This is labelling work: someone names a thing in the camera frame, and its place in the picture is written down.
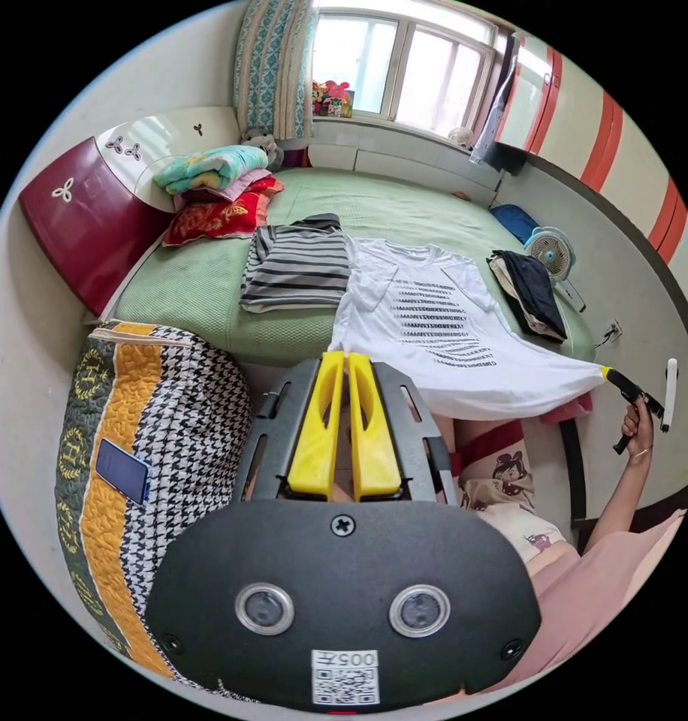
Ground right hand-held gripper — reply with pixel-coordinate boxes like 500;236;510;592
599;365;667;456

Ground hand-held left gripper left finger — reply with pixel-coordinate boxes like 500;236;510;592
287;351;346;501

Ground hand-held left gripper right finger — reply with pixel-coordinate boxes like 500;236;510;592
348;354;403;503

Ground white t-shirt with black print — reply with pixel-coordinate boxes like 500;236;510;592
327;237;610;421

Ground person's right forearm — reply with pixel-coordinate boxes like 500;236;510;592
582;448;655;557

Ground grey striped shirt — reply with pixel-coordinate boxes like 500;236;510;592
240;213;354;314

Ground person's right hand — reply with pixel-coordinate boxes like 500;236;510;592
620;402;656;458

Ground pile of clothes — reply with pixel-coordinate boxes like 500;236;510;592
486;249;569;342

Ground houndstooth quilted cushion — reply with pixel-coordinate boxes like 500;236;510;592
53;319;255;683

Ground small blue desk fan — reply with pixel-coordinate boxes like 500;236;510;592
524;226;588;314

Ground blue bag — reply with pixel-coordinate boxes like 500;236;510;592
489;204;543;246

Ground blue smartphone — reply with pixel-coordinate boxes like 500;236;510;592
94;437;152;507

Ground person's body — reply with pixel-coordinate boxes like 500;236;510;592
433;414;688;697

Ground red embroidered pillow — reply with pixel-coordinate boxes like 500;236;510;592
161;179;285;249

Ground bed with green mat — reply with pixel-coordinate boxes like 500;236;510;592
104;166;599;368

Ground white cupboard with orange stripes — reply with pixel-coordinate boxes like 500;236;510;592
492;32;688;267

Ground pink pillow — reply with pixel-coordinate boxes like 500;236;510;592
172;167;273;210

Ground grey hanging garment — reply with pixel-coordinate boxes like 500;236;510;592
469;32;521;165

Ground teal folded blanket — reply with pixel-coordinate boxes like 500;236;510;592
152;144;270;196

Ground grey stuffed toy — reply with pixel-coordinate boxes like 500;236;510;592
240;130;285;170

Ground red and white headboard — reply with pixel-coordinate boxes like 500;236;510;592
18;106;242;318

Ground colourful toys on windowsill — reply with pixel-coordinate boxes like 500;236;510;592
312;78;356;119

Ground window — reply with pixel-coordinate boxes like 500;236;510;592
312;8;500;135

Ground patterned teal curtain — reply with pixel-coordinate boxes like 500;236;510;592
233;0;318;141

